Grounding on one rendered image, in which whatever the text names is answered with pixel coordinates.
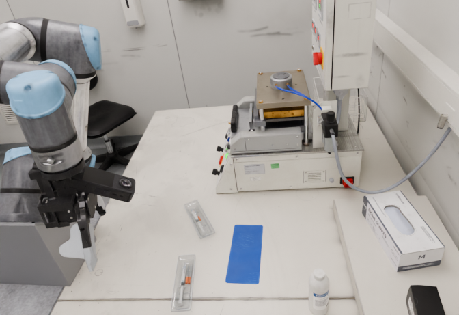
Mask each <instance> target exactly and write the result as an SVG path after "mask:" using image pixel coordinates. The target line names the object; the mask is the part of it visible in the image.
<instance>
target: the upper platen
mask: <svg viewBox="0 0 459 315"><path fill-rule="evenodd" d="M264 118H266V122H279V121H290V120H304V106H297V107H279V108H269V109H264Z"/></svg>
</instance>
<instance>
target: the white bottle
mask: <svg viewBox="0 0 459 315"><path fill-rule="evenodd" d="M328 305H329V279H328V277H327V275H326V274H325V272H324V271H323V270H322V269H315V270H314V272H313V273H312V274H311V275H310V277H309V310H310V311H311V312H312V313H313V314H315V315H324V314H326V313H327V311H328Z"/></svg>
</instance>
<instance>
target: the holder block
mask: <svg viewBox="0 0 459 315"><path fill-rule="evenodd" d="M297 126H300V128H301V131H304V120H290V121H279V122H266V126H265V129H266V128H287V127H297Z"/></svg>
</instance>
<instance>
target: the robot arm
mask: <svg viewBox="0 0 459 315"><path fill-rule="evenodd" d="M27 60H28V61H38V62H41V63H39V64H38V65H37V64H26V63H21V62H24V61H27ZM101 68H102V53H101V43H100V34H99V32H98V30H97V29H96V28H94V27H90V26H86V25H83V24H75V23H67V22H63V21H58V20H51V19H46V18H39V17H27V18H18V19H14V20H9V21H7V22H4V23H2V24H0V104H5V105H10V106H11V108H12V110H13V112H14V113H15V115H16V118H17V120H18V123H19V125H20V127H21V130H22V132H23V135H24V136H25V139H26V141H27V144H28V146H29V147H19V148H12V149H10V150H8V151H7V152H6V153H5V158H4V162H3V173H2V179H1V190H0V222H33V221H43V222H44V224H45V226H46V228H55V227H58V228H61V227H66V226H70V223H73V222H77V223H76V224H74V225H73V226H72V227H71V228H70V239H69V240H68V241H66V242H65V243H64V244H62V245H61V246H60V247H59V252H60V254H61V255H62V256H63V257H70V258H82V259H85V261H86V264H87V267H88V269H89V271H90V272H92V271H94V268H95V266H96V263H97V261H98V259H97V255H96V246H95V242H94V227H93V225H92V224H91V223H90V218H94V214H95V211H98V214H99V215H100V216H104V215H105V214H106V212H107V211H106V208H105V204H104V201H103V199H102V196H103V197H109V198H112V199H115V200H120V201H123V202H130V201H131V199H132V198H133V195H134V193H135V184H136V182H135V179H134V178H129V177H126V176H122V175H119V174H114V173H111V172H107V171H104V170H101V169H96V168H94V166H95V161H96V156H95V155H93V154H92V151H91V150H90V148H89V147H88V146H87V126H88V112H89V85H90V79H92V78H94V77H95V76H96V71H97V70H101ZM44 198H48V199H44ZM43 199H44V200H43ZM46 218H47V219H48V223H47V222H46Z"/></svg>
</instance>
